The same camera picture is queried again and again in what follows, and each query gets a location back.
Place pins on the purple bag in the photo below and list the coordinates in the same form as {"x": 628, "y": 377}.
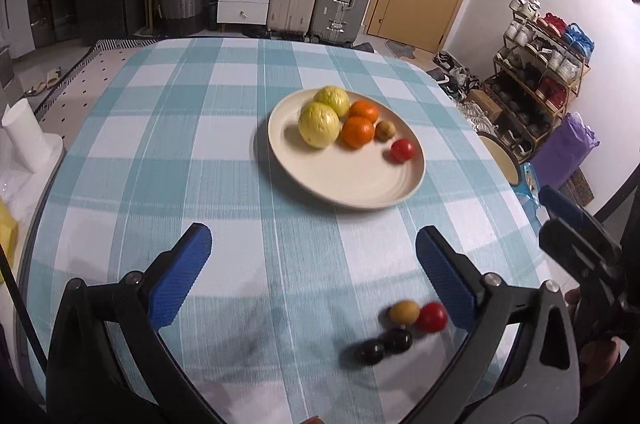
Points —
{"x": 565, "y": 153}

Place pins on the small brown kiwi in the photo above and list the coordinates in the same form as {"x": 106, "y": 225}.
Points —
{"x": 385, "y": 129}

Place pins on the orange mandarin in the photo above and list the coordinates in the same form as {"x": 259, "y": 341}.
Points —
{"x": 358, "y": 132}
{"x": 365, "y": 109}

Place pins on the cardboard box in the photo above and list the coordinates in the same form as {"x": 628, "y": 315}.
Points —
{"x": 485, "y": 101}

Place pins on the white side table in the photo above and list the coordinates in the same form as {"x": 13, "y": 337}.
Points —
{"x": 25, "y": 189}

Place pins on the cream round plate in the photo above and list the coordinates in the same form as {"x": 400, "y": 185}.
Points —
{"x": 345, "y": 176}

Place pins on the white paper towel roll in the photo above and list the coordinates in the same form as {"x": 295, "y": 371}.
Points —
{"x": 25, "y": 133}

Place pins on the red cherry tomato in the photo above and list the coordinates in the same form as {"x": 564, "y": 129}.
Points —
{"x": 432, "y": 317}
{"x": 402, "y": 150}

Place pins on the blue packet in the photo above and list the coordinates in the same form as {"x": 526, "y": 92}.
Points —
{"x": 530, "y": 184}

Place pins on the wooden shoe rack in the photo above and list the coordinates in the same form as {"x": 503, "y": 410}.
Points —
{"x": 580, "y": 78}

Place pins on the dark purple plum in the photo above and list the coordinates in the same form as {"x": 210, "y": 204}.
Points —
{"x": 398, "y": 340}
{"x": 371, "y": 351}

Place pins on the yellow-green guava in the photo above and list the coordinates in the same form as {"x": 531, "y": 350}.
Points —
{"x": 334, "y": 98}
{"x": 320, "y": 124}

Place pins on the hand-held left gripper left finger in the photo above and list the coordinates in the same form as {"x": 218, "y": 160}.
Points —
{"x": 180, "y": 276}

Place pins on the grey doormat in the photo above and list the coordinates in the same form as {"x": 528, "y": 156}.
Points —
{"x": 400, "y": 49}

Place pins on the pair of beige slippers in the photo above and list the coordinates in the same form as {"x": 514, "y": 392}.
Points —
{"x": 45, "y": 81}

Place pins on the heap of sneakers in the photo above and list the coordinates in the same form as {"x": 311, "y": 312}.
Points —
{"x": 460, "y": 78}

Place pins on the blue checked tablecloth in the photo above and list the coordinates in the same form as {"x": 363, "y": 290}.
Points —
{"x": 175, "y": 153}

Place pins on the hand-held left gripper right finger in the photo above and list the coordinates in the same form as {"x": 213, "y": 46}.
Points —
{"x": 445, "y": 276}

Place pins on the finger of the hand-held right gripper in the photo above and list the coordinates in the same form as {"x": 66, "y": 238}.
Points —
{"x": 560, "y": 204}
{"x": 565, "y": 244}

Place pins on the round cream dark-rimmed stool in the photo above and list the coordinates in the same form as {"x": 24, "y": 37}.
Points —
{"x": 497, "y": 158}

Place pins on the tan longan fruit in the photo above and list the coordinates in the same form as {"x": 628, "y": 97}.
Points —
{"x": 404, "y": 311}

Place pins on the person's right hand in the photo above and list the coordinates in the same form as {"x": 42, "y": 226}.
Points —
{"x": 600, "y": 361}

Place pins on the dotted rug with striped edge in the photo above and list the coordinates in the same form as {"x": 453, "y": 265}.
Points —
{"x": 90, "y": 83}

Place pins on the yellow plastic bag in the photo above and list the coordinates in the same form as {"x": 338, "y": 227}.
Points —
{"x": 7, "y": 234}

